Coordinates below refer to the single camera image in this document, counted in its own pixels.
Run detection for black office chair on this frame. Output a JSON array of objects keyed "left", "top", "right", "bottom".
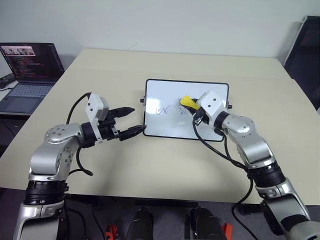
[{"left": 283, "top": 15, "right": 320, "bottom": 111}]

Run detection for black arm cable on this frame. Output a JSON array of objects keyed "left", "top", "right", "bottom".
[
  {"left": 191, "top": 116, "right": 259, "bottom": 240},
  {"left": 65, "top": 92, "right": 94, "bottom": 176}
]

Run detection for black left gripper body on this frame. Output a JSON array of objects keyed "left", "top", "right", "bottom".
[{"left": 97, "top": 112, "right": 122, "bottom": 144}]

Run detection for dark rounded shape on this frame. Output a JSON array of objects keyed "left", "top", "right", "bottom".
[
  {"left": 124, "top": 207, "right": 154, "bottom": 240},
  {"left": 189, "top": 206, "right": 226, "bottom": 240}
]

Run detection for small black device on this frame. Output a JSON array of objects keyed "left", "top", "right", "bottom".
[{"left": 0, "top": 73, "right": 15, "bottom": 90}]

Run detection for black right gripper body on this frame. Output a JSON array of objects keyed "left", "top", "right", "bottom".
[{"left": 192, "top": 107, "right": 211, "bottom": 126}]

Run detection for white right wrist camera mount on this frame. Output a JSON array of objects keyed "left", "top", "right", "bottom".
[{"left": 198, "top": 90, "right": 226, "bottom": 131}]

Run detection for small black-framed whiteboard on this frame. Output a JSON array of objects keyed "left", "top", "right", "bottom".
[{"left": 140, "top": 78, "right": 233, "bottom": 143}]

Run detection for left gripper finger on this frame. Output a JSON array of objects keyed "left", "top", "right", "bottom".
[
  {"left": 110, "top": 106, "right": 136, "bottom": 119},
  {"left": 119, "top": 124, "right": 147, "bottom": 141}
]

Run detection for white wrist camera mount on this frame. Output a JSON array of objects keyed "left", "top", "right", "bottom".
[
  {"left": 198, "top": 90, "right": 226, "bottom": 131},
  {"left": 84, "top": 92, "right": 110, "bottom": 146}
]

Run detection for yellow whiteboard eraser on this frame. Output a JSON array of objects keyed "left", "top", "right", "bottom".
[{"left": 180, "top": 94, "right": 200, "bottom": 111}]

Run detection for orange plastic bracket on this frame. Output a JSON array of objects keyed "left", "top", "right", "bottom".
[
  {"left": 220, "top": 222, "right": 234, "bottom": 235},
  {"left": 104, "top": 223, "right": 119, "bottom": 238}
]

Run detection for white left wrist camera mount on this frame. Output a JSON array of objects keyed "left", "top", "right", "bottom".
[{"left": 84, "top": 92, "right": 110, "bottom": 146}]

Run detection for open grey laptop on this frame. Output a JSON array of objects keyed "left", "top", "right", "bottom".
[{"left": 0, "top": 42, "right": 66, "bottom": 114}]

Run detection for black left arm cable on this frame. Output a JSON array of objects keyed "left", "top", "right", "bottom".
[{"left": 65, "top": 92, "right": 94, "bottom": 176}]

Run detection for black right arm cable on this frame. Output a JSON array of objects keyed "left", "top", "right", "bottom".
[{"left": 191, "top": 116, "right": 259, "bottom": 240}]

